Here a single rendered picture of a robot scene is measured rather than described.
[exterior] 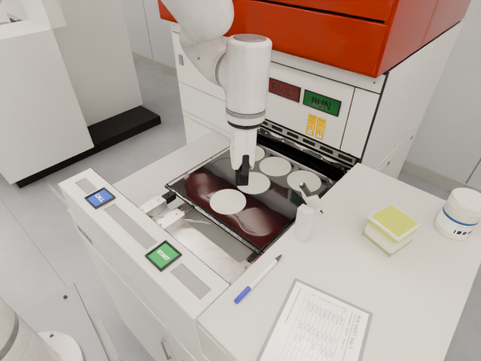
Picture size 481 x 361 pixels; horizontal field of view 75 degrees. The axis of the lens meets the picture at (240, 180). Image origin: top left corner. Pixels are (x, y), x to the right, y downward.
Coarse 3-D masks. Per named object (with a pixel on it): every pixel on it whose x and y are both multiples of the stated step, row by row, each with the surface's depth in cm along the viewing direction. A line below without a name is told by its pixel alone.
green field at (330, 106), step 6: (306, 96) 91; (312, 96) 90; (318, 96) 89; (306, 102) 92; (312, 102) 91; (318, 102) 90; (324, 102) 88; (330, 102) 87; (336, 102) 86; (318, 108) 91; (324, 108) 89; (330, 108) 88; (336, 108) 86; (336, 114) 87
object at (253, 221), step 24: (216, 168) 99; (192, 192) 90; (240, 192) 90; (264, 192) 90; (288, 192) 90; (312, 192) 90; (216, 216) 83; (240, 216) 83; (264, 216) 83; (288, 216) 83; (264, 240) 77
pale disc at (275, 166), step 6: (264, 162) 101; (270, 162) 101; (276, 162) 101; (282, 162) 101; (288, 162) 101; (264, 168) 98; (270, 168) 98; (276, 168) 98; (282, 168) 98; (288, 168) 98; (270, 174) 96; (276, 174) 96; (282, 174) 96
